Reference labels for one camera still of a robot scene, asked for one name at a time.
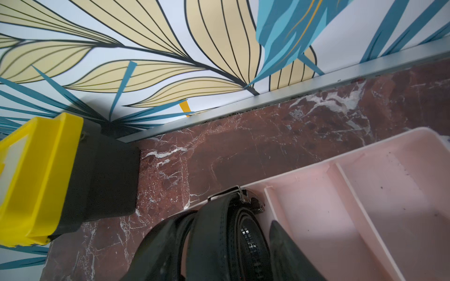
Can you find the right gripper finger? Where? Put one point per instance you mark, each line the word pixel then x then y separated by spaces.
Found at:
pixel 287 261

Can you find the pink divided storage tray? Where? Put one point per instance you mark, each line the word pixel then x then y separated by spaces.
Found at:
pixel 378 213

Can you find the yellow black toolbox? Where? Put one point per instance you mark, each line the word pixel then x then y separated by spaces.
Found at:
pixel 57 174

